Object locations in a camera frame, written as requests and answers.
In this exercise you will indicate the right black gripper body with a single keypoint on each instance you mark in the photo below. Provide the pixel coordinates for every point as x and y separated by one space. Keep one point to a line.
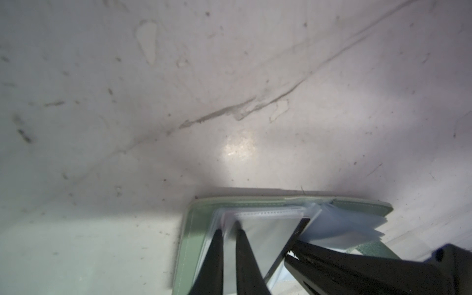
456 264

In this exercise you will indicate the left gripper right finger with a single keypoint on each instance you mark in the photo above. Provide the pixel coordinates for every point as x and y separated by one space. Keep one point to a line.
248 275

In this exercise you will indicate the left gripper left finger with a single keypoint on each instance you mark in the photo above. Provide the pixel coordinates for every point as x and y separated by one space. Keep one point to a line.
210 278

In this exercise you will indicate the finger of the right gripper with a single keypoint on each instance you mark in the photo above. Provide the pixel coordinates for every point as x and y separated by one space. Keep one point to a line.
319 280
367 266

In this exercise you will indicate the thin dark credit card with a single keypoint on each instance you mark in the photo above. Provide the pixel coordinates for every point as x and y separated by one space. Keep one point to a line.
273 271

